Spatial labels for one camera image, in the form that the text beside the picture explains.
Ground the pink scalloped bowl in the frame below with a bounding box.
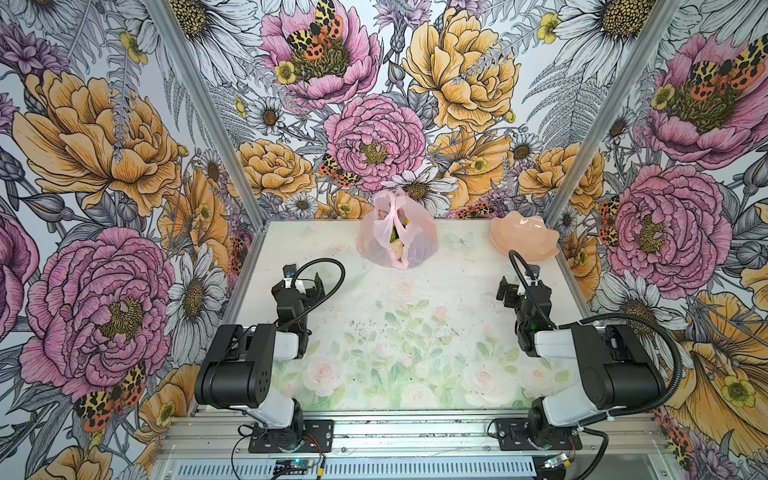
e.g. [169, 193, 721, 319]
[489, 211, 560, 263]

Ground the pink plastic bag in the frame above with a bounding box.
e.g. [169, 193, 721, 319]
[356, 190, 438, 270]

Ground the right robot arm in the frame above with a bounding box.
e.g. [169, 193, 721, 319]
[495, 276, 669, 449]

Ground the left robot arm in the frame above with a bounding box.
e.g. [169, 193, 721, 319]
[194, 264, 326, 453]

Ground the green circuit board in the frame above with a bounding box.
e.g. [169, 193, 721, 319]
[272, 459, 314, 479]

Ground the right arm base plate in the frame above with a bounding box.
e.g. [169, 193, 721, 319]
[487, 417, 582, 451]

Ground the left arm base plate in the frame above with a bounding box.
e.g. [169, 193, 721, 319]
[248, 420, 335, 454]

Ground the aluminium front rail frame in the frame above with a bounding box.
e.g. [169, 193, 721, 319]
[152, 410, 684, 479]

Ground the right aluminium corner post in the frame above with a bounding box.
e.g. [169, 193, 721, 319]
[544, 0, 680, 226]

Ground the aluminium corner post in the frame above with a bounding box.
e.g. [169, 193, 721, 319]
[147, 1, 268, 233]
[544, 0, 680, 226]

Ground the white perforated cable duct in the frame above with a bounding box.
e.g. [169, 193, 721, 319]
[166, 456, 537, 479]

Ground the left aluminium corner post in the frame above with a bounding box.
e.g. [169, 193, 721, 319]
[147, 1, 268, 233]

